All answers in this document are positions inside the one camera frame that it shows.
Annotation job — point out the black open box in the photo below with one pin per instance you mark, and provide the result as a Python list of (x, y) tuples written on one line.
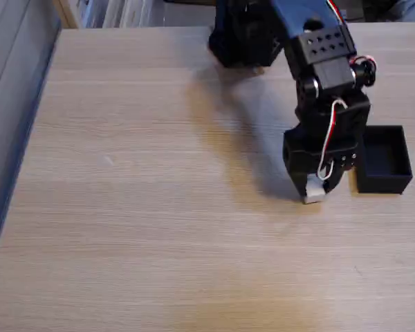
[(384, 183)]

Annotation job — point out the white block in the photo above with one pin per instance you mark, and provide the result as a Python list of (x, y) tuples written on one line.
[(313, 196)]

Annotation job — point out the wooden post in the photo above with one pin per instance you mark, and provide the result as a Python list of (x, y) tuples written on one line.
[(66, 14)]

